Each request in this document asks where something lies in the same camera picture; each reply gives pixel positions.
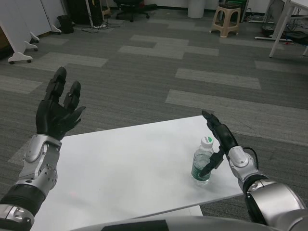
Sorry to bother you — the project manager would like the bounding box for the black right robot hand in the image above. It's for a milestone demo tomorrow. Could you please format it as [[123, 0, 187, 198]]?
[[198, 110, 239, 177]]

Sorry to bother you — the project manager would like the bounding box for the silver robot chest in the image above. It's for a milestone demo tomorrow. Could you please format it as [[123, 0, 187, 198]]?
[[72, 209, 308, 231]]

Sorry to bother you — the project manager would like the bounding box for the beige plastic stool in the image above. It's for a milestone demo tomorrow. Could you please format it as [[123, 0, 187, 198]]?
[[210, 3, 242, 39]]

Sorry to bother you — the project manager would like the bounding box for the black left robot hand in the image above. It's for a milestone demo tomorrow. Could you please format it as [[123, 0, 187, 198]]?
[[35, 66, 87, 141]]

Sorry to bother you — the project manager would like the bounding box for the white upright pole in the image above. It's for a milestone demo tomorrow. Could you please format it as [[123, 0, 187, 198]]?
[[85, 0, 95, 27]]

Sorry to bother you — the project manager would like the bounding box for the black bag under desk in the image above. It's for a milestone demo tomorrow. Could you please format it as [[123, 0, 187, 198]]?
[[283, 31, 308, 46]]

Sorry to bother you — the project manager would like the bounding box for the clear water bottle green label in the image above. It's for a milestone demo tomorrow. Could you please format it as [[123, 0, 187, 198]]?
[[191, 136, 215, 186]]

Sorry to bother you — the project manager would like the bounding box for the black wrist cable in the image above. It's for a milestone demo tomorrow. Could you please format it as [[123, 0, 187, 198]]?
[[243, 147, 259, 170]]

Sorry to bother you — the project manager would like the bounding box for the black office chair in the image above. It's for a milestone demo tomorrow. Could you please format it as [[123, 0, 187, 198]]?
[[113, 0, 158, 23]]

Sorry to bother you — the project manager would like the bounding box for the black waste bin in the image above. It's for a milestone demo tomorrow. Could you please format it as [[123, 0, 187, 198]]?
[[57, 15, 75, 34]]

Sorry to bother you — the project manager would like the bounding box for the white cylindrical bin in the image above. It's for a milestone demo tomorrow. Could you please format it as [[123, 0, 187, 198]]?
[[187, 0, 205, 19]]

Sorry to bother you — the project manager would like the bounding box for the white desk frame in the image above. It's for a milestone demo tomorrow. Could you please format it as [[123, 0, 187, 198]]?
[[255, 0, 308, 58]]

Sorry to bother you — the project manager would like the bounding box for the white partition on casters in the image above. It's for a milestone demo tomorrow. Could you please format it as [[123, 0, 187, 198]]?
[[0, 0, 39, 64], [24, 0, 63, 44]]

